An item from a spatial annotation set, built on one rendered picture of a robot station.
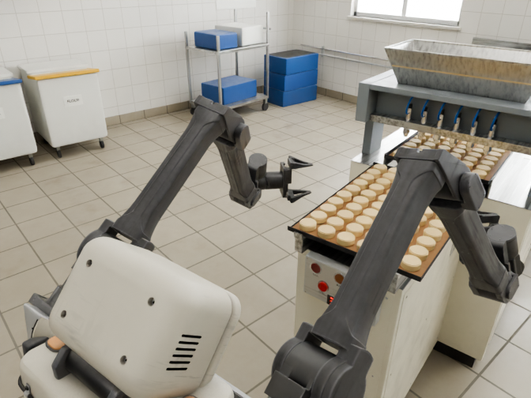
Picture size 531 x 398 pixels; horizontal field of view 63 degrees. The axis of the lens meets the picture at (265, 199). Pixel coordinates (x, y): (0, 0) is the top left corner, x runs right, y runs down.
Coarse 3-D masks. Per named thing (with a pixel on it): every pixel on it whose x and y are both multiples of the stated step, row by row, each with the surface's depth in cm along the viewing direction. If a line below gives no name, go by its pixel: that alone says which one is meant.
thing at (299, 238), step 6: (390, 162) 174; (396, 162) 174; (294, 234) 127; (300, 234) 126; (300, 240) 127; (306, 240) 128; (312, 240) 132; (300, 246) 128; (306, 246) 130; (300, 252) 129
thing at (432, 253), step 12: (372, 168) 168; (360, 192) 150; (384, 192) 150; (336, 216) 135; (432, 216) 136; (420, 228) 130; (336, 240) 124; (444, 240) 124; (408, 252) 119; (432, 252) 119; (420, 276) 109
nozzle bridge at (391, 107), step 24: (360, 96) 177; (384, 96) 179; (408, 96) 173; (432, 96) 159; (456, 96) 156; (480, 96) 156; (360, 120) 181; (384, 120) 178; (432, 120) 171; (480, 120) 160; (504, 120) 155; (528, 120) 150; (480, 144) 158; (504, 144) 153; (528, 144) 151
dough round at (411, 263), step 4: (404, 256) 114; (408, 256) 114; (412, 256) 114; (404, 260) 112; (408, 260) 112; (412, 260) 112; (416, 260) 112; (404, 264) 111; (408, 264) 111; (412, 264) 111; (416, 264) 111; (420, 264) 111; (404, 268) 112; (408, 268) 111; (412, 268) 111; (416, 268) 111
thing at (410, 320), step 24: (456, 264) 173; (408, 288) 119; (432, 288) 148; (312, 312) 140; (384, 312) 121; (408, 312) 128; (432, 312) 162; (384, 336) 125; (408, 336) 139; (432, 336) 181; (384, 360) 128; (408, 360) 152; (384, 384) 133; (408, 384) 167
